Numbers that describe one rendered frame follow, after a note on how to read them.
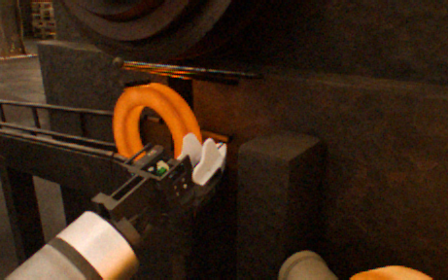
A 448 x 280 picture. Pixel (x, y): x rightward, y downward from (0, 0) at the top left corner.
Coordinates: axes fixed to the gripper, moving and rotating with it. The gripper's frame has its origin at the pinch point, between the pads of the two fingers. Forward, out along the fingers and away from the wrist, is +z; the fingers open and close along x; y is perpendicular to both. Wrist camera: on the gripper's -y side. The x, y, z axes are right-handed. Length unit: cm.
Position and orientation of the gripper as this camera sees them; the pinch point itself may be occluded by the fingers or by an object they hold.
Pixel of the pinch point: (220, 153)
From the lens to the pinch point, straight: 57.8
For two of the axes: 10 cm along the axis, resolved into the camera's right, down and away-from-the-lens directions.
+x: -7.9, -2.1, 5.8
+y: -1.9, -8.1, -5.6
